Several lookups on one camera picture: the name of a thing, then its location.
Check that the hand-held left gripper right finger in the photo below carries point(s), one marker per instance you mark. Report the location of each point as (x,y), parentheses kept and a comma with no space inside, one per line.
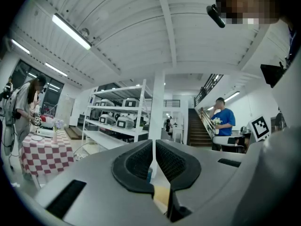
(211,185)

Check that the white flat tabletop appliance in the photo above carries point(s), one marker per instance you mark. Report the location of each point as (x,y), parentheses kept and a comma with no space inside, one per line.
(44,132)

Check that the brown staircase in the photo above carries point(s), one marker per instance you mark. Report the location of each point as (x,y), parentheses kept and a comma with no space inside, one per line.
(198,128)

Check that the group of white grey cookers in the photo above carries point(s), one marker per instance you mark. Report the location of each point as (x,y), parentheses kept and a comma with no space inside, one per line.
(124,122)

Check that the black chest-mounted device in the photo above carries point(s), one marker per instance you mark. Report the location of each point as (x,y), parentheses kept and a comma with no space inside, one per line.
(271,74)

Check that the red white checkered tablecloth table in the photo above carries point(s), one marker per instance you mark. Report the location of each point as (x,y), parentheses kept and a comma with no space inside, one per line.
(47,154)

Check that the white metal shelf rack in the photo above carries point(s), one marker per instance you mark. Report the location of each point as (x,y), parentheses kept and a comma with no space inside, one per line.
(138,113)

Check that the white round table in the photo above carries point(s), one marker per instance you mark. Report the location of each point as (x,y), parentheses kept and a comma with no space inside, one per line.
(227,140)

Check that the black balcony railing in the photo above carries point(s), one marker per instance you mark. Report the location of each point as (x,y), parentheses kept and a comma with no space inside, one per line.
(208,88)

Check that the white plate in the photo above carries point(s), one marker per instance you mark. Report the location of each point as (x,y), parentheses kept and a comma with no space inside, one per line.
(37,138)

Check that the dark glass window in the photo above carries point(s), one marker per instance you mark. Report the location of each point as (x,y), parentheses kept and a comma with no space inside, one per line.
(53,98)

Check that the teal bin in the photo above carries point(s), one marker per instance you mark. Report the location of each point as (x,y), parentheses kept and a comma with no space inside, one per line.
(149,174)

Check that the white flower bouquet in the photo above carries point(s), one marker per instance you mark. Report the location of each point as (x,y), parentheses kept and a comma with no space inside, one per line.
(216,122)

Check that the black head-mounted camera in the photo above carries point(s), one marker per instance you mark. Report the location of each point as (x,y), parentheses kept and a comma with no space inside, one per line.
(215,15)

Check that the vase with pale flowers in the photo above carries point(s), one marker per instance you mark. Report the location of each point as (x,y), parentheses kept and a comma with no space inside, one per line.
(57,126)

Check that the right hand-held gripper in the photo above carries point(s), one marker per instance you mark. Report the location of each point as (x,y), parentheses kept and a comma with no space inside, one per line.
(277,173)

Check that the person's head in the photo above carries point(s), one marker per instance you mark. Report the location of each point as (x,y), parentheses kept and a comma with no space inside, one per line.
(247,1)

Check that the long ceiling tube light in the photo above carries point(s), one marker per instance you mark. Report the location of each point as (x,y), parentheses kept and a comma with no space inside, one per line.
(232,96)
(56,69)
(70,30)
(20,46)

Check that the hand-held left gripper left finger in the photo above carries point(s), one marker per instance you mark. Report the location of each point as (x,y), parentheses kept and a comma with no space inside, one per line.
(98,173)

